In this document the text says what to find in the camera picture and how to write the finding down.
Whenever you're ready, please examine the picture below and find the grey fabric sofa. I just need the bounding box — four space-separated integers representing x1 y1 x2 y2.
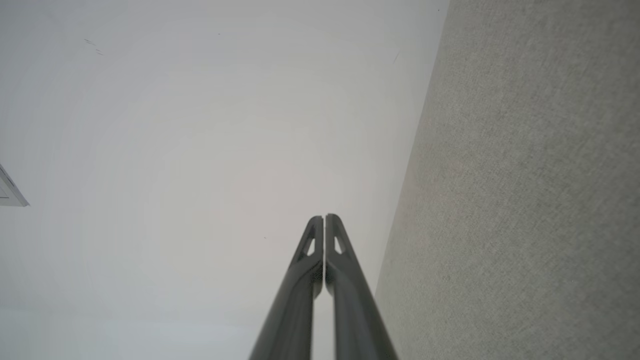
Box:
374 0 640 360

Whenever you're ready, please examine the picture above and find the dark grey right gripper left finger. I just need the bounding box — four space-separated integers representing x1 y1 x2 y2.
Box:
248 215 324 360

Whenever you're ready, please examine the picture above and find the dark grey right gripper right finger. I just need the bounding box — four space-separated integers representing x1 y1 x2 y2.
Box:
325 213 399 360

